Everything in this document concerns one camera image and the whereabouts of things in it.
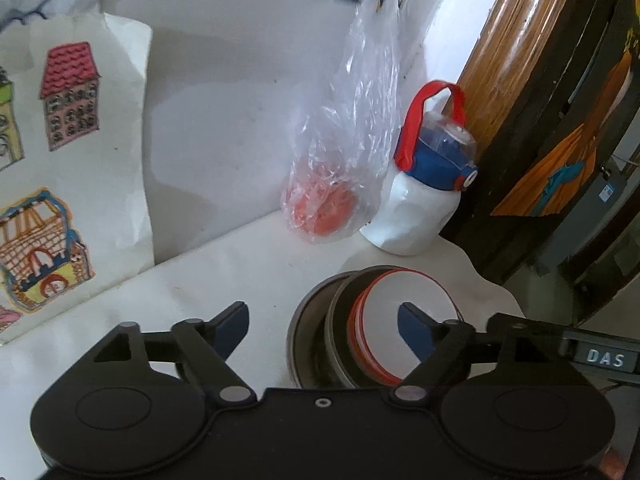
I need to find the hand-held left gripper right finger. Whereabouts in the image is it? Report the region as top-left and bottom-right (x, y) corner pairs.
(387, 302), (576, 405)

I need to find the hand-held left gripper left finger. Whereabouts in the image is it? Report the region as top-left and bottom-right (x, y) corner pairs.
(75, 301), (257, 406)

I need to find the floral white bowl red rim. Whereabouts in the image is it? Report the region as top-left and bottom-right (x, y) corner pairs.
(357, 269), (463, 381)

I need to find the plain white bowl red rim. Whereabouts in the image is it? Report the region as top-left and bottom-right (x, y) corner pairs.
(347, 272), (463, 383)

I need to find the steel bowl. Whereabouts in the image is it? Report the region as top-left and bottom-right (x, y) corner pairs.
(322, 266), (401, 390)

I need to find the dark wooden door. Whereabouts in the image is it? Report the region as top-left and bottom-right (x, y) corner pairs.
(440, 0), (640, 321)

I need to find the white bottle blue lid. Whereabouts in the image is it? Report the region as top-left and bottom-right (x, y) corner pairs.
(360, 79), (480, 256)

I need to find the grey appliance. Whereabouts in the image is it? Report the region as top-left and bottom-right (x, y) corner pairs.
(530, 157), (626, 276)

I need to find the red round object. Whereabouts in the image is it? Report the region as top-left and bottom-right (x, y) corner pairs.
(282, 180), (358, 238)

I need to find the poster of orange dress figure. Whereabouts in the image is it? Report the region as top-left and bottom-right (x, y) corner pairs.
(490, 25), (631, 218)

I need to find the paper drawing of houses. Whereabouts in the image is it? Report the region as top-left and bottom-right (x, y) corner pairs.
(0, 12), (156, 346)

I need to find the clear plastic bag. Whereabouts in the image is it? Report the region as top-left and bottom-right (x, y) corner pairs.
(280, 0), (401, 246)

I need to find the wooden door frame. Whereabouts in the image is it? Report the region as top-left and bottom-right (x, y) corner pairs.
(440, 0), (591, 241)

